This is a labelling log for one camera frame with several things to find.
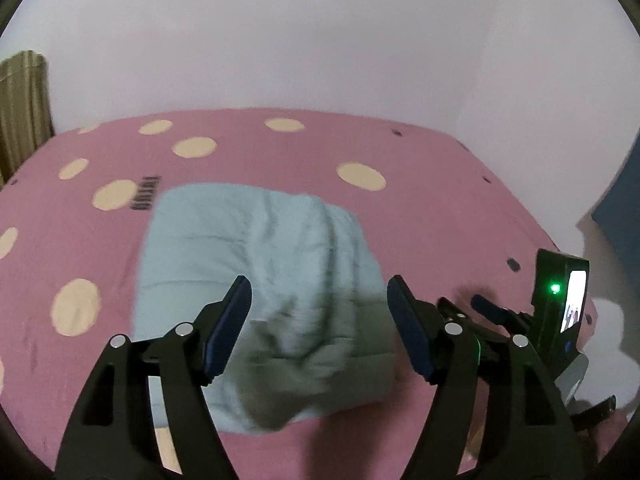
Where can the striped olive curtain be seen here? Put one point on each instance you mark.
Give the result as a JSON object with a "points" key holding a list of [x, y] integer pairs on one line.
{"points": [[22, 110]]}

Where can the pink polka dot bed sheet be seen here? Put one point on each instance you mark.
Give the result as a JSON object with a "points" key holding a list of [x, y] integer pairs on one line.
{"points": [[425, 220]]}

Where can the light blue puffer jacket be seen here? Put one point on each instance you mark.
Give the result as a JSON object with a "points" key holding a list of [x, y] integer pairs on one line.
{"points": [[280, 260]]}

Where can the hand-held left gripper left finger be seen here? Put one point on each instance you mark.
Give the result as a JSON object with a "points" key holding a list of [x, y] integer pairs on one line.
{"points": [[229, 322]]}

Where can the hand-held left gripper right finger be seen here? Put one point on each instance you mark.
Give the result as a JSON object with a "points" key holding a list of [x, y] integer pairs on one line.
{"points": [[411, 327]]}

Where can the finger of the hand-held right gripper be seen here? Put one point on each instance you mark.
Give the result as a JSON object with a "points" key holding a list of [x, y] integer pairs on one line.
{"points": [[452, 310], [500, 312]]}

